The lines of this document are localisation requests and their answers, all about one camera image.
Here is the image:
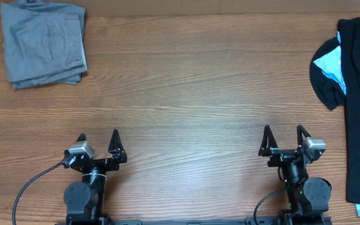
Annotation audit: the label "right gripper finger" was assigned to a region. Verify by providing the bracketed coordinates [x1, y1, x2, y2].
[296, 124, 311, 146]
[258, 125, 278, 156]

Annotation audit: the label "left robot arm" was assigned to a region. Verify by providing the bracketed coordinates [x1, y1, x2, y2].
[62, 129, 128, 224]

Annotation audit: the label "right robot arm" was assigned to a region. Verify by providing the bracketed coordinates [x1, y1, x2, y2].
[253, 125, 332, 225]

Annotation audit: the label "light blue t-shirt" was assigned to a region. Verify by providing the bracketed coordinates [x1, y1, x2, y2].
[309, 25, 360, 216]

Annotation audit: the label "folded grey trousers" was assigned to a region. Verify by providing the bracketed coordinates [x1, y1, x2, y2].
[0, 0, 88, 89]

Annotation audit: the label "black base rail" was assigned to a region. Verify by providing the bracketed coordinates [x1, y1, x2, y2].
[54, 216, 333, 225]

